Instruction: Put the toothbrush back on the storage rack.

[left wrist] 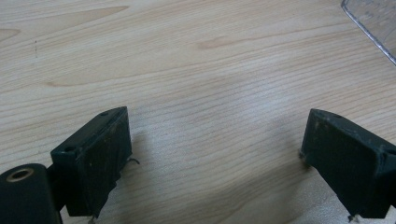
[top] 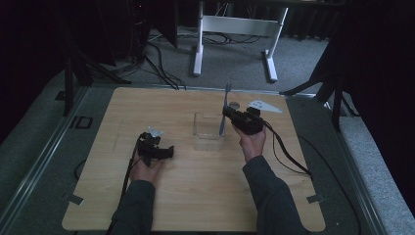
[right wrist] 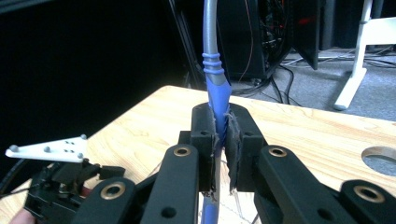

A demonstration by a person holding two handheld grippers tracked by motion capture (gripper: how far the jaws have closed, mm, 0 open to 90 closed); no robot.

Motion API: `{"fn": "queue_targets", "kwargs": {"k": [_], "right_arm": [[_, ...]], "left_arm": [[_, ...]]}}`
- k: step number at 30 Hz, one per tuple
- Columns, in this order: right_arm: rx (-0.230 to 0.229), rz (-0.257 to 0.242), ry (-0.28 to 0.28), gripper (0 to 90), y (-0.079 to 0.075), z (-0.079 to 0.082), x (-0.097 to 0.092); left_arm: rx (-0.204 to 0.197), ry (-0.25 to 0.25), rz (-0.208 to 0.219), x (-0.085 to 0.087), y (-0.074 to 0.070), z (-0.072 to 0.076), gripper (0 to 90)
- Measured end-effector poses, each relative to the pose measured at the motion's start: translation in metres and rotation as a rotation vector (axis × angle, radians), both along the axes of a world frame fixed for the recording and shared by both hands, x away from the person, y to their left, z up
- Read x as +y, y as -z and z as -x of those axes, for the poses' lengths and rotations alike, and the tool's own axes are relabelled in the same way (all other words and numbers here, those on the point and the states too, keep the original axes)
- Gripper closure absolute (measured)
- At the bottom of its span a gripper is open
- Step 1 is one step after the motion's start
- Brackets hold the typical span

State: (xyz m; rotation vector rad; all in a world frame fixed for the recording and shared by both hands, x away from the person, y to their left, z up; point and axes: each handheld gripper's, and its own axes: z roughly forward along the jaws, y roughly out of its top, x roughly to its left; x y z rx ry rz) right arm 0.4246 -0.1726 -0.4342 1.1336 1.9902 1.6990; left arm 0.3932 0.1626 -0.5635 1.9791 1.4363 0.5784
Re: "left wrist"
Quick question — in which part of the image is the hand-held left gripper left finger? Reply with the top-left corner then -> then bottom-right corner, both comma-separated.
49,105 -> 134,219

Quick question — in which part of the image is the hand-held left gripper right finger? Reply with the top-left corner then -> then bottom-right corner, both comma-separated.
299,107 -> 396,219

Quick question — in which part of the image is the clear plastic container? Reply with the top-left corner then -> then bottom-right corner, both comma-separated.
340,0 -> 396,67

